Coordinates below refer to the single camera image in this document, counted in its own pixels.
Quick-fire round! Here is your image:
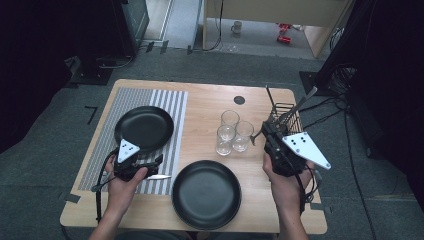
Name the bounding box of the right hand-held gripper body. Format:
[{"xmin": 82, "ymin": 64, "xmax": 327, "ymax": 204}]
[{"xmin": 263, "ymin": 128, "xmax": 332, "ymax": 178}]

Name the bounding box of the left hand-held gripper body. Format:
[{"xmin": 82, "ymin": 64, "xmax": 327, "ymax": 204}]
[{"xmin": 113, "ymin": 138, "xmax": 150, "ymax": 183}]

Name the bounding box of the black wire cutlery rack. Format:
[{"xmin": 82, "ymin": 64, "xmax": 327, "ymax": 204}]
[{"xmin": 266, "ymin": 103, "xmax": 305, "ymax": 136}]

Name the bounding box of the black plate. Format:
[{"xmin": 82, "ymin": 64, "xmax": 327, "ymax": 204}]
[
  {"xmin": 171, "ymin": 159, "xmax": 242, "ymax": 231},
  {"xmin": 114, "ymin": 105, "xmax": 175, "ymax": 155}
]

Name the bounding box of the person's left hand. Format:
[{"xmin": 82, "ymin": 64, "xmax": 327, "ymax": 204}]
[{"xmin": 105, "ymin": 160, "xmax": 149, "ymax": 212}]

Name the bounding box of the person's right hand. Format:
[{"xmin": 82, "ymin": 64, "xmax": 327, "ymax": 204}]
[{"xmin": 262, "ymin": 153, "xmax": 316, "ymax": 210}]

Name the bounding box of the striped woven placemat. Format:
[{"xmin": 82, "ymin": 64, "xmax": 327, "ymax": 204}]
[{"xmin": 77, "ymin": 87, "xmax": 189, "ymax": 196}]

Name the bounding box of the thin black stick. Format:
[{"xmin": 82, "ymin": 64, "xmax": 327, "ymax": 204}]
[{"xmin": 265, "ymin": 85, "xmax": 277, "ymax": 113}]

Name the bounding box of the silver spoon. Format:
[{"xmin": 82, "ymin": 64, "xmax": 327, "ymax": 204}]
[{"xmin": 274, "ymin": 86, "xmax": 318, "ymax": 126}]

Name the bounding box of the black stand base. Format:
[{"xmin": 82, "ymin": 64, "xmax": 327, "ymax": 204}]
[
  {"xmin": 298, "ymin": 70, "xmax": 334, "ymax": 98},
  {"xmin": 69, "ymin": 56, "xmax": 114, "ymax": 86}
]

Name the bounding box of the grey tape piece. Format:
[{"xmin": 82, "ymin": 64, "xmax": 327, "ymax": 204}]
[
  {"xmin": 63, "ymin": 192, "xmax": 82, "ymax": 204},
  {"xmin": 309, "ymin": 202, "xmax": 334, "ymax": 214}
]

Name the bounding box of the black curtain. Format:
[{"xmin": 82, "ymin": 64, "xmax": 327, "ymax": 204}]
[
  {"xmin": 0, "ymin": 0, "xmax": 121, "ymax": 154},
  {"xmin": 316, "ymin": 0, "xmax": 424, "ymax": 211}
]

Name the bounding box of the light wooden desk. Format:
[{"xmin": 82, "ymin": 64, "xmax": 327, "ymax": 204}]
[{"xmin": 202, "ymin": 0, "xmax": 354, "ymax": 59}]

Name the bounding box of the black cabinet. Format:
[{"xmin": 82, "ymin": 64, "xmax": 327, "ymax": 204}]
[{"xmin": 111, "ymin": 0, "xmax": 150, "ymax": 58}]

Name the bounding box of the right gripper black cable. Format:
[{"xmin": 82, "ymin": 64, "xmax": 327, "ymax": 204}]
[{"xmin": 294, "ymin": 164, "xmax": 324, "ymax": 214}]

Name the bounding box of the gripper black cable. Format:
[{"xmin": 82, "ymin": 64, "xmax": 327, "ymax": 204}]
[
  {"xmin": 294, "ymin": 164, "xmax": 324, "ymax": 214},
  {"xmin": 94, "ymin": 149, "xmax": 119, "ymax": 224}
]

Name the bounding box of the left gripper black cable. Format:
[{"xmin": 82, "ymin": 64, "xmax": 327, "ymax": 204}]
[{"xmin": 94, "ymin": 149, "xmax": 119, "ymax": 224}]

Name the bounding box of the black floor cable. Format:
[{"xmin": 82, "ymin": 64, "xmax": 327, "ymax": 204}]
[{"xmin": 343, "ymin": 109, "xmax": 378, "ymax": 240}]

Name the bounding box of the black hanging cable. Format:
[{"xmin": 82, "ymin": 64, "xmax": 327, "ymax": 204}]
[{"xmin": 203, "ymin": 0, "xmax": 224, "ymax": 52}]

